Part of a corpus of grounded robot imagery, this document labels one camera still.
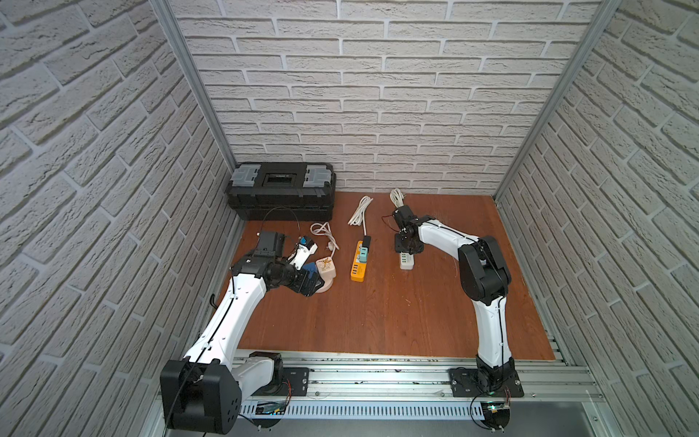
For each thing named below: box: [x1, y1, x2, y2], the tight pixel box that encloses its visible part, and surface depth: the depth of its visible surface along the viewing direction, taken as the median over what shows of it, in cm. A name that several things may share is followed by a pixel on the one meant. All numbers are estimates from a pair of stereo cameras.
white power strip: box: [399, 252, 416, 271], surface depth 98 cm
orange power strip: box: [350, 239, 368, 283], surface depth 96 cm
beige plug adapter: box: [315, 256, 337, 278], surface depth 90 cm
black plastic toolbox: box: [226, 162, 337, 222], surface depth 102 cm
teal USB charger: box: [359, 246, 369, 264], surface depth 96 cm
